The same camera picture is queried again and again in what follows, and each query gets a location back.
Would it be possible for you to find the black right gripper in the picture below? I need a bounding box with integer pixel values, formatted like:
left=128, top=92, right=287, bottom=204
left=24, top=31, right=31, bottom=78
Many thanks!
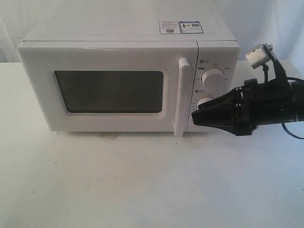
left=191, top=79, right=295, bottom=136

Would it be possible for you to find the white microwave door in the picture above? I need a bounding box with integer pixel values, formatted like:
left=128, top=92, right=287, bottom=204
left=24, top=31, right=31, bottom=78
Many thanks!
left=17, top=41, right=199, bottom=136

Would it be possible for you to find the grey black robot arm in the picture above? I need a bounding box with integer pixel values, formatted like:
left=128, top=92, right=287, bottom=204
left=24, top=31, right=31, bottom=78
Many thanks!
left=191, top=79, right=304, bottom=136

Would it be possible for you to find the lower white microwave knob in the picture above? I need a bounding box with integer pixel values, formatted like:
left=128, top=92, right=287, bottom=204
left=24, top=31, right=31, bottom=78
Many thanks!
left=197, top=97, right=214, bottom=111

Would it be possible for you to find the white microwave knob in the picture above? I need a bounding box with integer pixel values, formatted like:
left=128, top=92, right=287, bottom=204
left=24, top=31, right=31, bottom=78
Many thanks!
left=197, top=97, right=214, bottom=111
left=201, top=68, right=225, bottom=87

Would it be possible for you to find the upper white microwave knob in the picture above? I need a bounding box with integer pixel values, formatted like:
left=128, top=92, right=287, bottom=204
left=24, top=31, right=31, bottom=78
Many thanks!
left=201, top=68, right=225, bottom=87

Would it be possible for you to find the white microwave oven body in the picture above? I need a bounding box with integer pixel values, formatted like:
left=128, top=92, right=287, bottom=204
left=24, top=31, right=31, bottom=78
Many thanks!
left=21, top=13, right=240, bottom=133

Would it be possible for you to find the right blue info sticker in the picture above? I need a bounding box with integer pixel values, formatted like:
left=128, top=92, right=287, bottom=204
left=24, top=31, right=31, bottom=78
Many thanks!
left=179, top=21, right=204, bottom=34

